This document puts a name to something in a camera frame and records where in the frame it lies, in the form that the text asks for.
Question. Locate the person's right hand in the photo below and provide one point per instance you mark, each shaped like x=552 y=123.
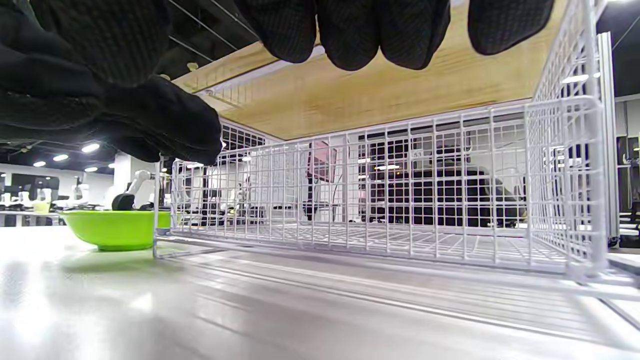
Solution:
x=75 y=75

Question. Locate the green plastic bowl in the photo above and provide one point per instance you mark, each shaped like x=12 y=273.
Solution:
x=115 y=230

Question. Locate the wooden-top white mesh sliding drawer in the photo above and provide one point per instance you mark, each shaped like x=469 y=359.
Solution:
x=350 y=95

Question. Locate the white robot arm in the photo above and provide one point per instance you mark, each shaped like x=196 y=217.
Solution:
x=132 y=187

